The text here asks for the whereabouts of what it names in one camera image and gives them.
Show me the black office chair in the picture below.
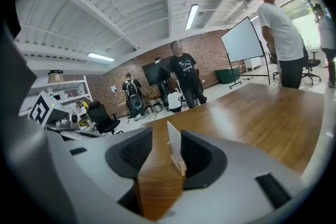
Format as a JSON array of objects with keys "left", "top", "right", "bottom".
[
  {"left": 301, "top": 51, "right": 322, "bottom": 86},
  {"left": 86, "top": 101, "right": 122, "bottom": 136}
]

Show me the dark green bin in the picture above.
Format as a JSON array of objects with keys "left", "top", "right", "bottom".
[{"left": 214, "top": 68, "right": 242, "bottom": 84}]

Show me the ceiling tube light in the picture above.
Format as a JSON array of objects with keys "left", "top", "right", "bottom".
[
  {"left": 87, "top": 51, "right": 116, "bottom": 62},
  {"left": 184, "top": 3, "right": 200, "bottom": 30}
]

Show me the cardboard box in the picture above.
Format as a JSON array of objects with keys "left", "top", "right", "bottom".
[{"left": 48, "top": 69, "right": 65, "bottom": 84}]

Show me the white metal shelf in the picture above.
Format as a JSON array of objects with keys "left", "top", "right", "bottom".
[{"left": 19, "top": 75, "right": 95, "bottom": 124}]

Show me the black wall television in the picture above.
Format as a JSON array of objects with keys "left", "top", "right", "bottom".
[{"left": 142, "top": 58, "right": 174, "bottom": 87}]

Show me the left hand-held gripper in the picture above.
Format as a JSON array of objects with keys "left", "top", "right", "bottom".
[{"left": 28, "top": 90, "right": 80, "bottom": 131}]

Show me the wooden table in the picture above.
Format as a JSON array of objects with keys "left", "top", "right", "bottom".
[{"left": 136, "top": 83, "right": 326, "bottom": 221}]

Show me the small wooden block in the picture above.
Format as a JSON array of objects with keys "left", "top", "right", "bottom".
[{"left": 166, "top": 141, "right": 187, "bottom": 177}]

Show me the white low cabinet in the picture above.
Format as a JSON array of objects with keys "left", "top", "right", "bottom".
[{"left": 243, "top": 56, "right": 263, "bottom": 72}]

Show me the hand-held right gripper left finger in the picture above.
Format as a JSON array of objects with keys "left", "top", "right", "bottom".
[{"left": 62, "top": 127, "right": 153, "bottom": 217}]

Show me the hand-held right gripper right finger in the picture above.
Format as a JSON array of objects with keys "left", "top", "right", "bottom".
[{"left": 162, "top": 130, "right": 307, "bottom": 224}]

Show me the rolling whiteboard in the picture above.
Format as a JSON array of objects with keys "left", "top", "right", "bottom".
[{"left": 220, "top": 16, "right": 271, "bottom": 90}]

